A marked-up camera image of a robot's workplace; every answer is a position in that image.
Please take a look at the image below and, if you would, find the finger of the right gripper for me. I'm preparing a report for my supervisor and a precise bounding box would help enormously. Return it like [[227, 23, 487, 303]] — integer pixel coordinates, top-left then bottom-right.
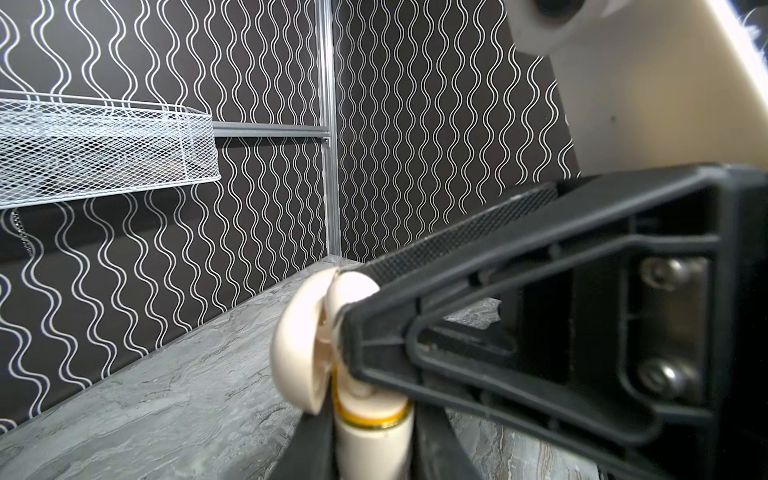
[[356, 182, 559, 285], [341, 165, 767, 479]]

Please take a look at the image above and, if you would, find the white wire mesh basket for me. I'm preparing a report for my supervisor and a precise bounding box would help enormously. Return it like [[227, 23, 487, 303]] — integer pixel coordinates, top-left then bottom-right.
[[1, 90, 221, 209]]

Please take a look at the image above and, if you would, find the cream earbud charging case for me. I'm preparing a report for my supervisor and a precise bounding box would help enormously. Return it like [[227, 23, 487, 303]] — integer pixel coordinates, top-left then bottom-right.
[[270, 267, 415, 479]]

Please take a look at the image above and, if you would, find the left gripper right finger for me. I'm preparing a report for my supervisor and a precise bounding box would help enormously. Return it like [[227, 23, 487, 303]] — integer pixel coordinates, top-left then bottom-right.
[[413, 403, 480, 480]]

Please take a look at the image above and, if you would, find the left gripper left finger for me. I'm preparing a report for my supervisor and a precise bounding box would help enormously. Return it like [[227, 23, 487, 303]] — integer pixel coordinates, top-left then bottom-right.
[[269, 395, 336, 480]]

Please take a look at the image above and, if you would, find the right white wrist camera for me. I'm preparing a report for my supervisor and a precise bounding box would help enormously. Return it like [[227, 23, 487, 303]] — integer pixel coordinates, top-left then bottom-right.
[[506, 1, 767, 175]]

